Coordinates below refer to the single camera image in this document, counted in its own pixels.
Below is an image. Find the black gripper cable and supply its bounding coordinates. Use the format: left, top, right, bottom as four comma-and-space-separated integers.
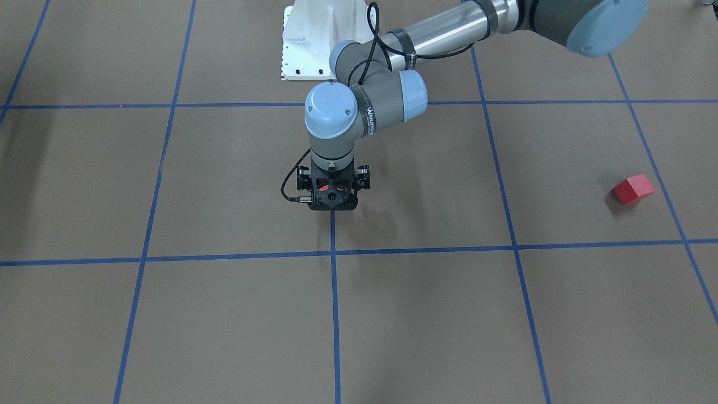
280, 0, 477, 204

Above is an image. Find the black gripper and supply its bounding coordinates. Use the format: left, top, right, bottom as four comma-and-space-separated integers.
297, 164, 370, 210

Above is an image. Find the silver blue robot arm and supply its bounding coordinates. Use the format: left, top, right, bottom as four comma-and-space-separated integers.
286, 1, 648, 210

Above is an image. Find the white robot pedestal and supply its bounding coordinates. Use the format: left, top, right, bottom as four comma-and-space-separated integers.
280, 1, 372, 80

